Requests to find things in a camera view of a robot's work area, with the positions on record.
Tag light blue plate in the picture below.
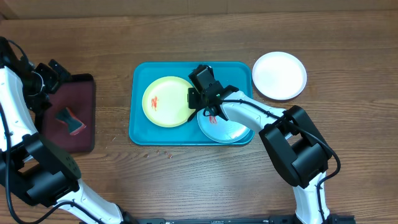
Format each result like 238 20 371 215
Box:
197 110 254 145

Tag yellow-green plate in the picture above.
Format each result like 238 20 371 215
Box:
142 76 194 128

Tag green and red sponge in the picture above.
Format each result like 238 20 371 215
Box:
55 107 86 136

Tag white plate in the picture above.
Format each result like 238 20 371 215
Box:
252 52 307 101

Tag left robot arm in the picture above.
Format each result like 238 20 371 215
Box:
1 37 137 223

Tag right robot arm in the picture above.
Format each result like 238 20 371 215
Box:
188 65 341 223

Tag black tray with maroon inside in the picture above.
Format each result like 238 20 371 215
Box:
35 73 96 153

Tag teal plastic tray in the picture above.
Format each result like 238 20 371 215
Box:
128 62 253 146

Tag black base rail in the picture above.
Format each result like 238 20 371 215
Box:
124 215 356 224

